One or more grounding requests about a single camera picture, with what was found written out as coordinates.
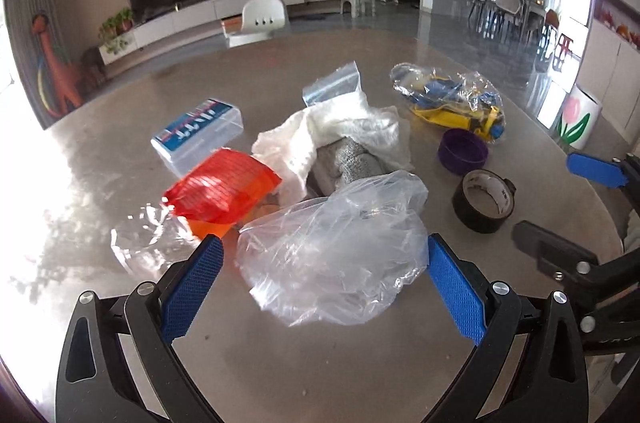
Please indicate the clear bag of yellow toys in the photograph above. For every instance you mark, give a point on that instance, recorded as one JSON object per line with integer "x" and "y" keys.
{"x": 450, "y": 103}

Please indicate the white plastic chair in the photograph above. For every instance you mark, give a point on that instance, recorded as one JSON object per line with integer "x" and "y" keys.
{"x": 262, "y": 10}

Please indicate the grey knitted cloth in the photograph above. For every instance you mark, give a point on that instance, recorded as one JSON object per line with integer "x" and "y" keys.
{"x": 350, "y": 160}

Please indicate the orange dinosaur toy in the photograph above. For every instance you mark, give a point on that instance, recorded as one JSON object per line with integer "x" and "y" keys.
{"x": 60, "y": 73}

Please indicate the large clear plastic bag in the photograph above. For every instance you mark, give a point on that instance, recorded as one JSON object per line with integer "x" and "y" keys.
{"x": 325, "y": 253}

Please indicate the red stool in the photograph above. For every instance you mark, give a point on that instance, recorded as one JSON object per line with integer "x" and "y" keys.
{"x": 564, "y": 45}

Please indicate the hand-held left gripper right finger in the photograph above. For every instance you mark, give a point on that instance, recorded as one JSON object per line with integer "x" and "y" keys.
{"x": 455, "y": 293}

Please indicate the clear plastic box blue label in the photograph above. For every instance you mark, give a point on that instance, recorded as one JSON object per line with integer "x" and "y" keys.
{"x": 200, "y": 128}

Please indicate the white bin with tulip print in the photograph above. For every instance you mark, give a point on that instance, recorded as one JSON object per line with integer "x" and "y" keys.
{"x": 580, "y": 113}

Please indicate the white plastic bag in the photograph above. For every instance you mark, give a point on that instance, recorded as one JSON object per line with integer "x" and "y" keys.
{"x": 350, "y": 123}

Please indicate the beige side cabinet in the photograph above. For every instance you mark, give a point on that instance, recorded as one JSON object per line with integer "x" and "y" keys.
{"x": 612, "y": 58}

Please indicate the crumpled clear plastic wrap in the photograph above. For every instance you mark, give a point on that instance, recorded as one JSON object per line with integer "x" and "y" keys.
{"x": 150, "y": 243}

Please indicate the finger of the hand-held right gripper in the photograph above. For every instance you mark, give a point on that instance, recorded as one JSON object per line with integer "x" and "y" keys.
{"x": 595, "y": 170}
{"x": 542, "y": 240}

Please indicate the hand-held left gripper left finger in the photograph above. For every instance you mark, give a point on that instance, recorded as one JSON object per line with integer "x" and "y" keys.
{"x": 192, "y": 288}

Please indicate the dining table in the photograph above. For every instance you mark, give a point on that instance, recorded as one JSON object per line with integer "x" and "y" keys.
{"x": 534, "y": 5}

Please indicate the potted green plant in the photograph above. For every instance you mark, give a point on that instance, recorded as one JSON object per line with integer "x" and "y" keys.
{"x": 116, "y": 28}

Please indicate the red mesh packet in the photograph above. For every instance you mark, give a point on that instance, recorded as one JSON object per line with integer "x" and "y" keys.
{"x": 220, "y": 188}

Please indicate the white television cabinet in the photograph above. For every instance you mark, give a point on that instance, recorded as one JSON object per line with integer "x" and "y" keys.
{"x": 200, "y": 15}

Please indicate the small clear zip bag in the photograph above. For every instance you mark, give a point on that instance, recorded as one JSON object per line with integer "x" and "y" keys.
{"x": 332, "y": 85}

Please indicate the black tape roll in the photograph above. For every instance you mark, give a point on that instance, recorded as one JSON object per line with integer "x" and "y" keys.
{"x": 465, "y": 213}

